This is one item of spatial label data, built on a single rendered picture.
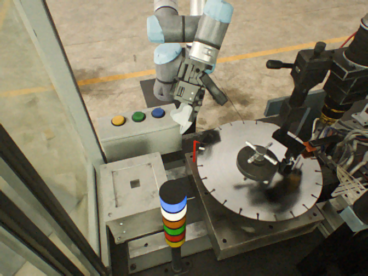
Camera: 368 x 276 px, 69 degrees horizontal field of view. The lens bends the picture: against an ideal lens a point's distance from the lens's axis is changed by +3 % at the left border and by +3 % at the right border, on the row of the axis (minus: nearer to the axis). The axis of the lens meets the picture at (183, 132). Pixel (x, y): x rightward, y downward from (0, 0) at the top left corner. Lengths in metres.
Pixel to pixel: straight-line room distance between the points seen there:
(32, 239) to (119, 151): 0.60
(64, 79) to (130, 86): 1.96
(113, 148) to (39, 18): 0.48
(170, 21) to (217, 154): 0.40
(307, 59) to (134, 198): 0.53
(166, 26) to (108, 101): 1.71
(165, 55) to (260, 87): 1.64
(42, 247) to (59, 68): 0.37
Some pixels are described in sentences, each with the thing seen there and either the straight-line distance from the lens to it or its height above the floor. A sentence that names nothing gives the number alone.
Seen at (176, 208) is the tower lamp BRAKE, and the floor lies 1.14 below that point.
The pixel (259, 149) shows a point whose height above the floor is 1.00.
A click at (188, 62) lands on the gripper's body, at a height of 1.15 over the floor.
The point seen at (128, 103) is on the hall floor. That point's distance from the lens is 2.38.
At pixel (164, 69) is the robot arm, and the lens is 1.13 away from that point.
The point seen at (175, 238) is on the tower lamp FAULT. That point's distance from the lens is 0.55.
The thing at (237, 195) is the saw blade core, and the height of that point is 0.95.
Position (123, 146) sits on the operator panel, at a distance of 0.92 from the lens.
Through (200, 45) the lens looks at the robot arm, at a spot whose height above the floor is 1.19.
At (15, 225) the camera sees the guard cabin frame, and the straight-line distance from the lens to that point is 0.35.
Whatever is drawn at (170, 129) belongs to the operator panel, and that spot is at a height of 0.88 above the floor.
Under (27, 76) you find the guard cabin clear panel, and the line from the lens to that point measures 0.52.
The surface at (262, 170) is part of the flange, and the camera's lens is 0.72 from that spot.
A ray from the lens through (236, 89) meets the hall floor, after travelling 2.54.
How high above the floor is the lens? 1.53
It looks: 47 degrees down
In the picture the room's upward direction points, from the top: straight up
